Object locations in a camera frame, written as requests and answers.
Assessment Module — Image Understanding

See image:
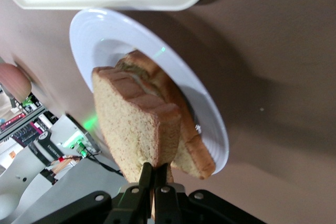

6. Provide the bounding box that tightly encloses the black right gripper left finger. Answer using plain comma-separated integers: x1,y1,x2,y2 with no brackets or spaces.
104,162,154,224

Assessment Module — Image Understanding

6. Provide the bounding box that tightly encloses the bread slice under egg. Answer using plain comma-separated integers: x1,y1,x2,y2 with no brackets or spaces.
115,50,216,180

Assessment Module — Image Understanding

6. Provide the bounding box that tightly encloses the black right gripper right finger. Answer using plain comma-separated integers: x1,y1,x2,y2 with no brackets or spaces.
153,163,184,224

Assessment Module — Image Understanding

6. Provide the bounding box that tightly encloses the white round plate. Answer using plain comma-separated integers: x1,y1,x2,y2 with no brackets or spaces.
69,8,229,176

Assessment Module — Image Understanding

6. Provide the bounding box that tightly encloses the plain brown bread slice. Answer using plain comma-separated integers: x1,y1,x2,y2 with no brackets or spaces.
91,66,182,219

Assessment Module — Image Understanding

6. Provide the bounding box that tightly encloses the pink bowl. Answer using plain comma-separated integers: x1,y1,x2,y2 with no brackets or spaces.
0,63,32,104

